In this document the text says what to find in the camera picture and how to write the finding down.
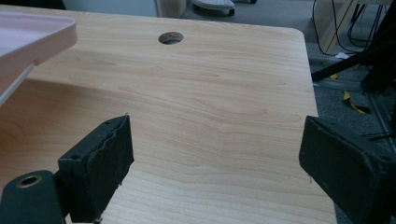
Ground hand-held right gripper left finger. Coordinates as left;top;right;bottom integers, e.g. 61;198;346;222
57;114;135;224

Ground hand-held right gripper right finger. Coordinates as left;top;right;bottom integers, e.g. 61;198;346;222
298;115;396;224

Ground yellow tape strip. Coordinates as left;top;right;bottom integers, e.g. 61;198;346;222
342;91;372;115

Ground black stand legs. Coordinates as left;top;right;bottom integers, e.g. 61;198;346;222
311;0;396;94

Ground pink plastic tray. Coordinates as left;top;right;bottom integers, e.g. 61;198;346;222
0;11;78;108

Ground light wooden table leg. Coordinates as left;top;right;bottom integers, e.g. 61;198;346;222
314;0;359;54

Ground white wheeled chair base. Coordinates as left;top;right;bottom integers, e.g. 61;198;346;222
191;0;236;17

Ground black cable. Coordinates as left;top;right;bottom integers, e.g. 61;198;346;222
312;0;385;57

